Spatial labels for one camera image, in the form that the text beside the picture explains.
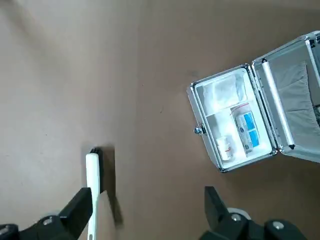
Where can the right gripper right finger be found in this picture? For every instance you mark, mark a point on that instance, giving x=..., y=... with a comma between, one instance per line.
x=225, y=225

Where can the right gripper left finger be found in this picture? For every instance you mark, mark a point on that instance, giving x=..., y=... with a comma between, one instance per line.
x=70, y=220

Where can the white hand brush dark bristles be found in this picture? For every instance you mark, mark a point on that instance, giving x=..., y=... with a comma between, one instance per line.
x=91, y=170

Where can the small white medicine bottle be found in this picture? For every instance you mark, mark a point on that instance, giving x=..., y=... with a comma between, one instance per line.
x=225, y=147

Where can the blue white medicine box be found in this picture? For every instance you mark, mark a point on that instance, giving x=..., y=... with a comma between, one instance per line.
x=247, y=132

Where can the clear plastic bag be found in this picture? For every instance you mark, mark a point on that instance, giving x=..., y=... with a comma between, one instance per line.
x=222, y=92

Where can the open aluminium case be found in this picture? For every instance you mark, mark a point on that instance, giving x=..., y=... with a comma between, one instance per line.
x=287, y=82

